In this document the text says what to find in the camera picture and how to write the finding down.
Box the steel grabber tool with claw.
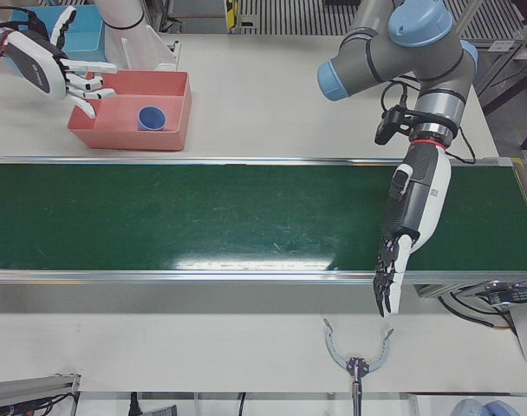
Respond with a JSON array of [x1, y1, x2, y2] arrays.
[[322, 318, 397, 416]]

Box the white and grey robot hand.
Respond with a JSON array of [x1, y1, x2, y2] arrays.
[[0, 6, 120, 120], [371, 140, 453, 320]]

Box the yellow black safety marker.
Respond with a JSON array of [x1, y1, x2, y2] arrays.
[[223, 0, 242, 35]]

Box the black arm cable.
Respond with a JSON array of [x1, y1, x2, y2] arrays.
[[0, 7, 49, 87], [379, 75, 479, 166]]

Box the black power cable with plug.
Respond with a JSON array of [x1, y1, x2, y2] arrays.
[[438, 289, 517, 334]]

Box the blue plastic box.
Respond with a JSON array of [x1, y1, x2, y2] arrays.
[[5, 3, 109, 79]]

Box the aluminium profile bar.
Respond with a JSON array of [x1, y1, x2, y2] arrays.
[[0, 371, 83, 416]]

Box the pink plastic box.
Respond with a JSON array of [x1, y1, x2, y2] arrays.
[[66, 68, 192, 153]]

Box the blue plastic cup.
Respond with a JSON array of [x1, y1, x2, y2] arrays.
[[136, 105, 168, 133]]

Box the white column with base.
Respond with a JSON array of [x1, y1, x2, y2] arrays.
[[93, 0, 180, 73]]

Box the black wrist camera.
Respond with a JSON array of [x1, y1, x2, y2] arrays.
[[374, 106, 414, 146]]

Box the green belt conveyor, aluminium rails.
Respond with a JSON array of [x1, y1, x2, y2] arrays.
[[0, 155, 527, 301]]

